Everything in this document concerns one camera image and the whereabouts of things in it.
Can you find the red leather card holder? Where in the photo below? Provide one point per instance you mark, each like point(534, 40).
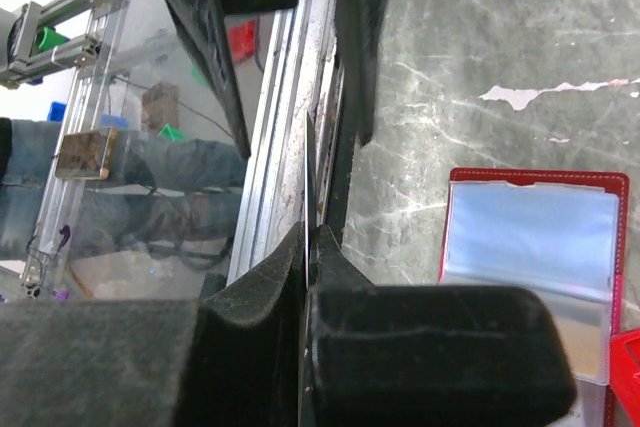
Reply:
point(560, 234)

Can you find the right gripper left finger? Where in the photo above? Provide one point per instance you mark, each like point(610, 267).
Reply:
point(232, 359)

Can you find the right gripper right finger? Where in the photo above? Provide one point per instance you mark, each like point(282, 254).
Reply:
point(451, 355)

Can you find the aluminium mounting rail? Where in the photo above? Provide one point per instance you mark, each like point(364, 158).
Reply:
point(301, 81)

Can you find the red bin with cards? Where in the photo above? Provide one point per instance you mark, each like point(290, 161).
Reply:
point(624, 372)

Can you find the dark item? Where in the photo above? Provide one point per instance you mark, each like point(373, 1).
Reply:
point(309, 218)

